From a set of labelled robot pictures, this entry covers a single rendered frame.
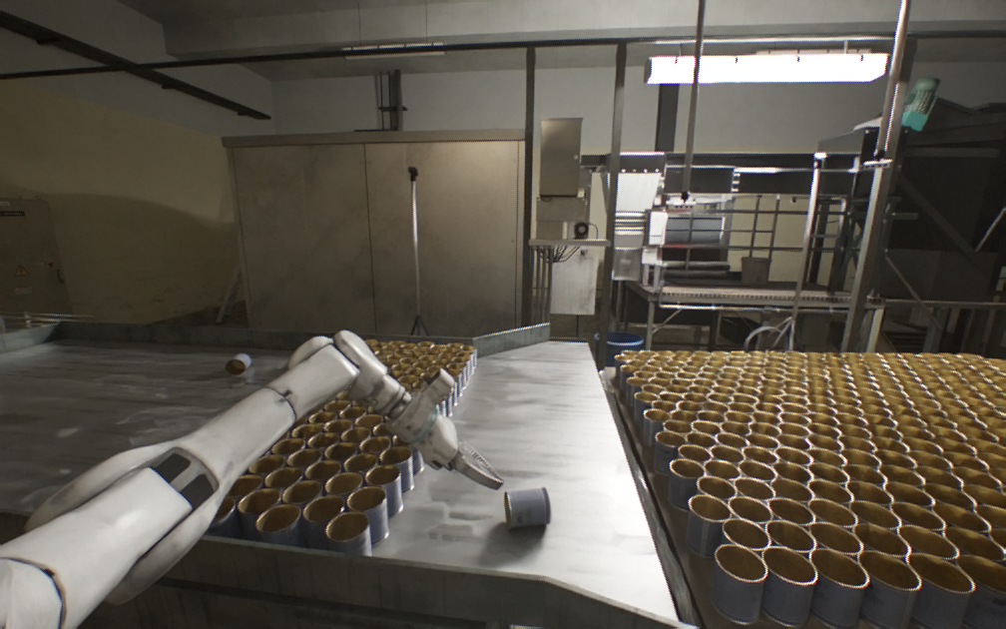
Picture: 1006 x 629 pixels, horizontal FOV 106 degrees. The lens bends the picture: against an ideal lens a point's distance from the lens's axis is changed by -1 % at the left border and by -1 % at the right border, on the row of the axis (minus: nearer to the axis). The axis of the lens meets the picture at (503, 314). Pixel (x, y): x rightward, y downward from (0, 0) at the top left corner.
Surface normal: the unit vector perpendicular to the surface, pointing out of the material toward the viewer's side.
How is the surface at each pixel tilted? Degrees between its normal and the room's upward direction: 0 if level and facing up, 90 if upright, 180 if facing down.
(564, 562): 0
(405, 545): 0
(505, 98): 90
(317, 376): 50
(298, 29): 90
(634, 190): 100
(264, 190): 90
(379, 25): 90
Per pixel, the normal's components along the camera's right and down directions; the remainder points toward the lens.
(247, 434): 0.80, -0.36
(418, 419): 0.51, -0.18
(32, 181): 0.99, 0.04
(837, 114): -0.11, 0.22
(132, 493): 0.73, -0.69
